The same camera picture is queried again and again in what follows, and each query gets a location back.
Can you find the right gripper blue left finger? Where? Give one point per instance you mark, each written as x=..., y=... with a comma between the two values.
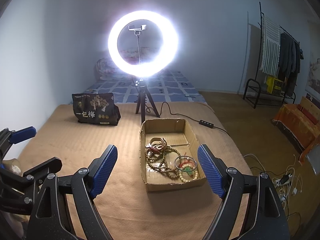
x=100, y=169

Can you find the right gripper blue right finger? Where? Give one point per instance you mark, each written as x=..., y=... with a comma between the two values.
x=215, y=171

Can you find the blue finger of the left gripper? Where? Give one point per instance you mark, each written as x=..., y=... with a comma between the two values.
x=22, y=135

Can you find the red leather strap watch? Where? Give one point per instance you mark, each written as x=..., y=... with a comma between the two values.
x=157, y=145

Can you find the gloved left hand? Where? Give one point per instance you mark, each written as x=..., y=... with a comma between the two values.
x=13, y=165

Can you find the brown cardboard box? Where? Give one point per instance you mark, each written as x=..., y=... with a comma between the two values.
x=177, y=168

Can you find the tan bed blanket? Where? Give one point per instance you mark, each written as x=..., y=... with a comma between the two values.
x=127, y=209

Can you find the black printed snack bag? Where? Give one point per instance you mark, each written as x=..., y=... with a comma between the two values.
x=97, y=109

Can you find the black clothes rack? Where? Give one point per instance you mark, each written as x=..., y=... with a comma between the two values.
x=256, y=89

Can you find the black tripod stand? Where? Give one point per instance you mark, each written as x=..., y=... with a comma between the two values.
x=143, y=94

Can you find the orange cloth covered furniture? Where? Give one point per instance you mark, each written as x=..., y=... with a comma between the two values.
x=302, y=122

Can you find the folded floral quilt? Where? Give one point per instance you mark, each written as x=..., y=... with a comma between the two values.
x=104, y=68

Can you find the yellow box on rack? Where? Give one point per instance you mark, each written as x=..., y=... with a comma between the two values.
x=274, y=86

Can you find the striped hanging towel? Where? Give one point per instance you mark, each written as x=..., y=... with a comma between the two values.
x=270, y=46

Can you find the dark hanging clothes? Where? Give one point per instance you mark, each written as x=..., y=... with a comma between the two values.
x=289, y=62

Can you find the phone holder clamp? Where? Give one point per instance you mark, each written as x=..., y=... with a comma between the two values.
x=137, y=31

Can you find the landscape wall painting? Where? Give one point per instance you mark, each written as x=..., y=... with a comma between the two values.
x=312, y=85

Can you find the white ring light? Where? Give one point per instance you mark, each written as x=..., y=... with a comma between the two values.
x=147, y=54

